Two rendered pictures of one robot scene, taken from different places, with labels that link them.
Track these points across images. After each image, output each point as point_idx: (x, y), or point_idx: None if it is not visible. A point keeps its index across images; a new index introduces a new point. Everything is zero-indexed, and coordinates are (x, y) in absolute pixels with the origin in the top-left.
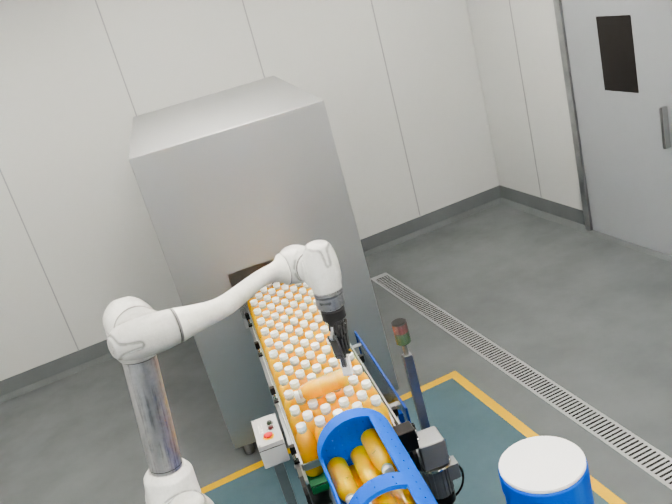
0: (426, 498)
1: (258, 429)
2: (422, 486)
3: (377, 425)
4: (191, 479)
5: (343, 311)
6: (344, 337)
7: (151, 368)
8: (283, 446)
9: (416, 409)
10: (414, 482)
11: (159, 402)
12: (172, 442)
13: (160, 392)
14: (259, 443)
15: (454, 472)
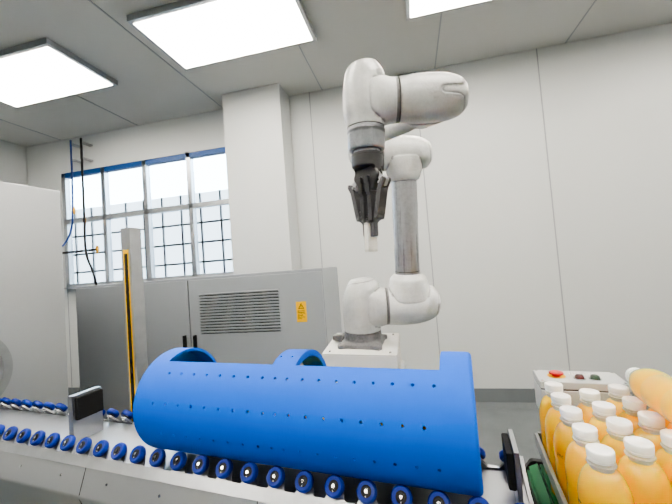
0: (246, 377)
1: (583, 373)
2: (267, 385)
3: (409, 372)
4: (395, 285)
5: (353, 157)
6: (368, 198)
7: (392, 189)
8: (540, 391)
9: None
10: (273, 374)
11: (394, 216)
12: (397, 251)
13: (395, 210)
14: (543, 371)
15: None
